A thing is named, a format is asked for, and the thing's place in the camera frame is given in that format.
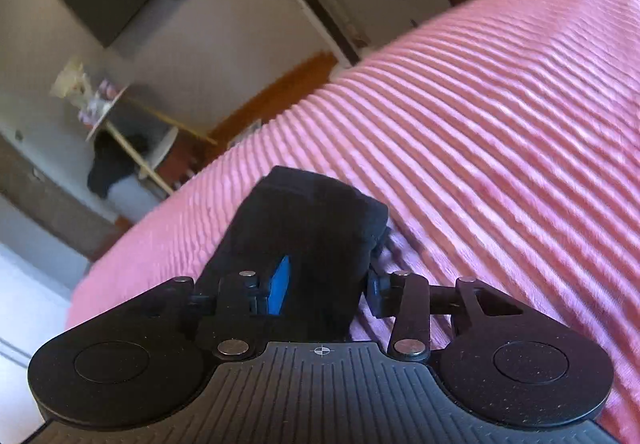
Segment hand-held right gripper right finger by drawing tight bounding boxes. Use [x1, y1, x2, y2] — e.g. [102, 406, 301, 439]
[365, 270, 523, 361]

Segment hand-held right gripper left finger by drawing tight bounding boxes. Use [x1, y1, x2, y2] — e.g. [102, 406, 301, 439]
[170, 255, 294, 361]

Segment black pants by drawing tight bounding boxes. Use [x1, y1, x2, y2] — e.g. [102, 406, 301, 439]
[195, 165, 391, 342]

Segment black crumpled cloth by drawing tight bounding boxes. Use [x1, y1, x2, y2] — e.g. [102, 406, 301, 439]
[87, 129, 151, 199]

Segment pink ribbed blanket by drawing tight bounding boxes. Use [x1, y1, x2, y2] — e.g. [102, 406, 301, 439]
[65, 0, 640, 444]

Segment round white side table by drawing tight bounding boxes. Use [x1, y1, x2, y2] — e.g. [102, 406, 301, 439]
[85, 84, 219, 197]

